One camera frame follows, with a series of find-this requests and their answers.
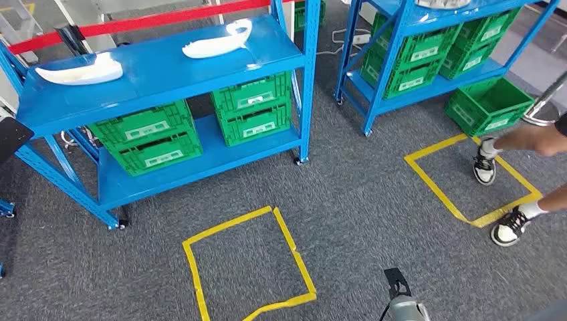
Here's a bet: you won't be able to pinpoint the white plastic part with lettering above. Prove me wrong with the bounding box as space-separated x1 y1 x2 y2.
34 51 124 86

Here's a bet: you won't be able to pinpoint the grey metal part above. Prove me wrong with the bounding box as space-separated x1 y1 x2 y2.
415 0 472 11

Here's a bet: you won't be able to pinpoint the open green plastic crate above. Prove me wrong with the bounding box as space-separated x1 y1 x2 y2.
444 76 536 137

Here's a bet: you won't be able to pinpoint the black and white sneaker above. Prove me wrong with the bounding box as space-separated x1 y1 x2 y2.
472 136 499 187
490 205 532 248

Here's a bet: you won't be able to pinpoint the person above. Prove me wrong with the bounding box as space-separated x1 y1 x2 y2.
471 112 567 248

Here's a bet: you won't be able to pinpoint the chrome bar stool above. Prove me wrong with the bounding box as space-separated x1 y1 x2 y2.
522 70 567 128

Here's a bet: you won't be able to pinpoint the grey metal steps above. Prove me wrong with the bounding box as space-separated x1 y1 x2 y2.
0 0 44 64

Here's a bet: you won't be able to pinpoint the white power cable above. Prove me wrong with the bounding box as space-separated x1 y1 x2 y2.
316 27 372 58

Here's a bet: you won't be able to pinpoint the black barrier post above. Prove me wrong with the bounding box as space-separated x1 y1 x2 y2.
55 24 95 58

